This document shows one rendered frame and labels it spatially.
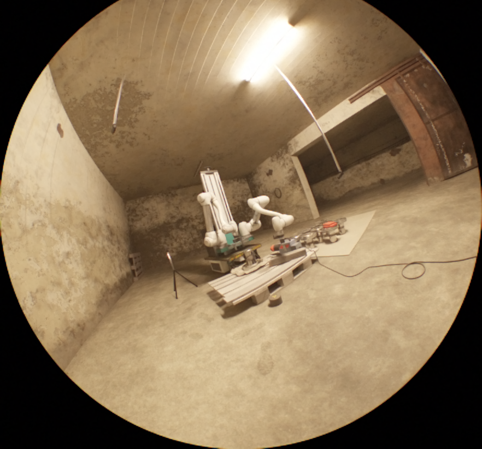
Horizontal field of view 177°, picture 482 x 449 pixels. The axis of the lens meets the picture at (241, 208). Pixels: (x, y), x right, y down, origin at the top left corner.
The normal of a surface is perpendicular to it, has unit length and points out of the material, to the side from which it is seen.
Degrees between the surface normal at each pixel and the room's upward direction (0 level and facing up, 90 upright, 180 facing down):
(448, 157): 90
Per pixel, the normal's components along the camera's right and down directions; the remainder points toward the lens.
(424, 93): -0.84, 0.23
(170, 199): 0.45, -0.22
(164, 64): 0.32, 0.94
